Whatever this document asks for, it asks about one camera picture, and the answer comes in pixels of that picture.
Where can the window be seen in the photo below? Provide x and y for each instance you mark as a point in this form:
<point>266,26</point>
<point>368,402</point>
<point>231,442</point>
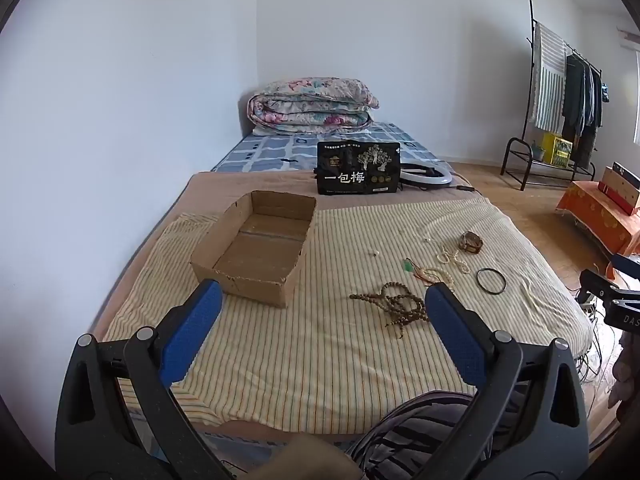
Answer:
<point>637,100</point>

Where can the blue checked bedsheet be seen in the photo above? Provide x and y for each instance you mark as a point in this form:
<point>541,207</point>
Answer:
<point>260,152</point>

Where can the dark hanging clothes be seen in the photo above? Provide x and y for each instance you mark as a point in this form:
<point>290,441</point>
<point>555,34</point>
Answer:
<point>580,95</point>

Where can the brown blanket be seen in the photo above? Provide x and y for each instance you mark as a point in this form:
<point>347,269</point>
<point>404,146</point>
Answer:
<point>280,182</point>

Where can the folded floral quilt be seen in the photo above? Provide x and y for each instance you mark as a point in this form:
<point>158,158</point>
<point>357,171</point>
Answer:
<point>310,105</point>

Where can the black printed bag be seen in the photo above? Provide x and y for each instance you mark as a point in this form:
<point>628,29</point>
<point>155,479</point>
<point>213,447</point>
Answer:
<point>350,170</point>

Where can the person's striped trousers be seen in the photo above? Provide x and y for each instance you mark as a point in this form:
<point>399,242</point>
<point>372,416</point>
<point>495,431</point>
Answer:
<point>415,435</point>

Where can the long thin white bead strand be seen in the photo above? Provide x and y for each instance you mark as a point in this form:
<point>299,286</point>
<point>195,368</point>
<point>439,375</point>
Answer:
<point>429,237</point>

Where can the yellow box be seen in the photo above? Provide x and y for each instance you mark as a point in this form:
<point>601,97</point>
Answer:
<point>557,147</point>

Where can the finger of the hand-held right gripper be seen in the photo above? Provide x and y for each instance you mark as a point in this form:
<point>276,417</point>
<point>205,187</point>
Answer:
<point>600,287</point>
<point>622,262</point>

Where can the striped hanging towel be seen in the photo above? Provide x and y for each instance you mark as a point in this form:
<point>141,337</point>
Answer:
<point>547,75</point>

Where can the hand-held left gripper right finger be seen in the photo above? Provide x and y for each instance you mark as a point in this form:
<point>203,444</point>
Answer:
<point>452,325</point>

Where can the red flat box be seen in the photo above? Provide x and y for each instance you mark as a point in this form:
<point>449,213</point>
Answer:
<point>620,202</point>

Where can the thin black bangle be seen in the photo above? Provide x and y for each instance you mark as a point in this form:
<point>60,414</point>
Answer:
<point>477,280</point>

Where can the black metal clothes rack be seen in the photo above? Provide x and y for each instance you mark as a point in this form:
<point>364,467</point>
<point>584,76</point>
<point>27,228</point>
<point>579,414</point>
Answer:
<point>531,25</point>

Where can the tan cardboard box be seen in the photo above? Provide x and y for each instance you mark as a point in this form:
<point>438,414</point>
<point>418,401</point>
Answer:
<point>617,182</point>

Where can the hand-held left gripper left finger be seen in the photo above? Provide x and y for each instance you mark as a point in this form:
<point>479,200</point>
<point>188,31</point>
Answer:
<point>192,325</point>

